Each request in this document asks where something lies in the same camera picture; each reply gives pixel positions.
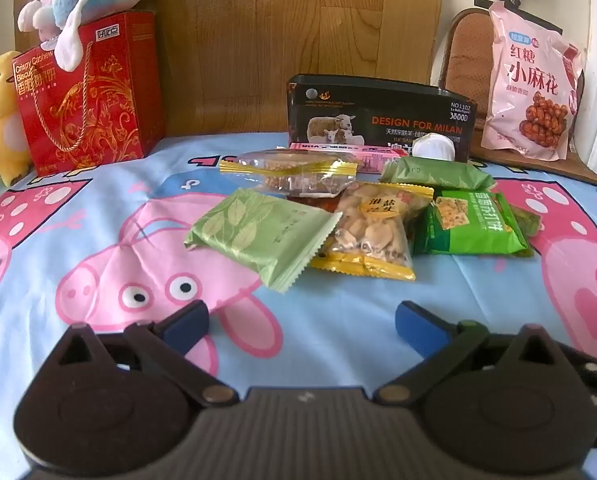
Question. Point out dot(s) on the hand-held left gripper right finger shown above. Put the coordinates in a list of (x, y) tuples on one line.
[(421, 327)]

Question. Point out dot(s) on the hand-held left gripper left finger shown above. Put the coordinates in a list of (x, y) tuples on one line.
[(183, 327)]

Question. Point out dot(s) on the yellow peanut snack packet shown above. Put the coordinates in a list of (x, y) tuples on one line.
[(368, 237)]

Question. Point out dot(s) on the dark green cracker packet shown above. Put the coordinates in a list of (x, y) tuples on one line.
[(466, 225)]

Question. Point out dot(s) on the light green leaf snack packet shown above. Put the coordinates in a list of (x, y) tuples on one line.
[(258, 232)]

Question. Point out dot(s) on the pale green snack packet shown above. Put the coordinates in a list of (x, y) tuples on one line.
[(436, 172)]

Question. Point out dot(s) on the small red snack packet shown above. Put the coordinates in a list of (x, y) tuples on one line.
[(313, 201)]

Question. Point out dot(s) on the white round snack cup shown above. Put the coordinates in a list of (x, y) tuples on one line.
[(431, 147)]

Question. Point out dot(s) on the pink snack box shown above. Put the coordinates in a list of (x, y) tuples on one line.
[(363, 152)]

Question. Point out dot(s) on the clear yellow-edged snack packet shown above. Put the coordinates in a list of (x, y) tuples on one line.
[(288, 170)]

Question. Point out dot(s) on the black sheep print box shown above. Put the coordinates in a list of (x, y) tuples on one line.
[(408, 117)]

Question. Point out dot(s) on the cartoon pig printed blanket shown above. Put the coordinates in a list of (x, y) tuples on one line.
[(128, 240)]

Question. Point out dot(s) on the large pink snack bag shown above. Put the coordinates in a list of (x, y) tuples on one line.
[(528, 85)]

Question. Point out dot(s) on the red gift bag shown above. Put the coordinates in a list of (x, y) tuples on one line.
[(93, 100)]

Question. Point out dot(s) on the brown cushioned chair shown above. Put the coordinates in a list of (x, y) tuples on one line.
[(466, 55)]

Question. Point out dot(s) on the yellow duck plush toy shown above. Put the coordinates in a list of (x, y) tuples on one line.
[(1, 120)]

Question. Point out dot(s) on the wooden headboard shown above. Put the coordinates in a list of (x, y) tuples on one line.
[(298, 35)]

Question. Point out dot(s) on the pastel plush toy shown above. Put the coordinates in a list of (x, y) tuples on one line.
[(78, 0)]

